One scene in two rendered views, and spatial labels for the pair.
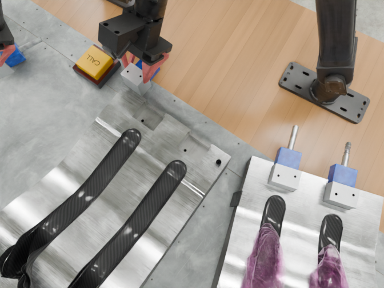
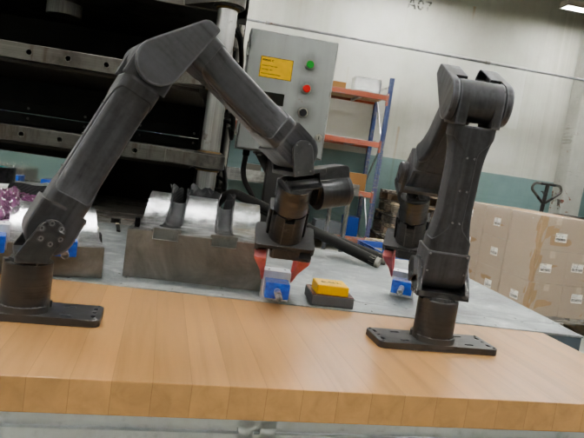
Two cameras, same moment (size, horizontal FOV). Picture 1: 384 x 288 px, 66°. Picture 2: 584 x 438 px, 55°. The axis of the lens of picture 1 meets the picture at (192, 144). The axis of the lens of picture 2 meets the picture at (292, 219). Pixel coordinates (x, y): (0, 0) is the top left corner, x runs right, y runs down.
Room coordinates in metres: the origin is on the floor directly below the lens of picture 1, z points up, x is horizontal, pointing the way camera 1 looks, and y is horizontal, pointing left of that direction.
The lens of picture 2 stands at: (1.03, -0.62, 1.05)
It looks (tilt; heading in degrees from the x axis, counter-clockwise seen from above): 6 degrees down; 133
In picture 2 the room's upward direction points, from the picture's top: 8 degrees clockwise
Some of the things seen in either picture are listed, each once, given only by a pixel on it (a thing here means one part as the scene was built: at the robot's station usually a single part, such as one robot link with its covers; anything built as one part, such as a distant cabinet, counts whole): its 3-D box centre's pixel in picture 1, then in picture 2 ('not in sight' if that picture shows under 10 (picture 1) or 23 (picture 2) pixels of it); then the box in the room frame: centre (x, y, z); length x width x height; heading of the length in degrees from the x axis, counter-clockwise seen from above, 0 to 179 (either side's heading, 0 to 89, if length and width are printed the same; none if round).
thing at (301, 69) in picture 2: not in sight; (262, 247); (-0.40, 0.79, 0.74); 0.31 x 0.22 x 1.47; 51
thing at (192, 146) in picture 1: (194, 148); (166, 240); (0.15, 0.00, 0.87); 0.05 x 0.05 x 0.04; 51
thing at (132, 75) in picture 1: (150, 65); (276, 289); (0.37, 0.09, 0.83); 0.13 x 0.05 x 0.05; 139
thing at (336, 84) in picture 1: (339, 70); (38, 237); (0.29, -0.30, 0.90); 0.09 x 0.06 x 0.06; 162
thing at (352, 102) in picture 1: (330, 84); (26, 285); (0.29, -0.31, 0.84); 0.20 x 0.07 x 0.08; 56
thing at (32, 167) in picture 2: not in sight; (55, 178); (-0.95, 0.27, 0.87); 0.50 x 0.27 x 0.17; 141
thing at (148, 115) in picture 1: (151, 118); (222, 247); (0.22, 0.08, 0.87); 0.05 x 0.05 x 0.04; 51
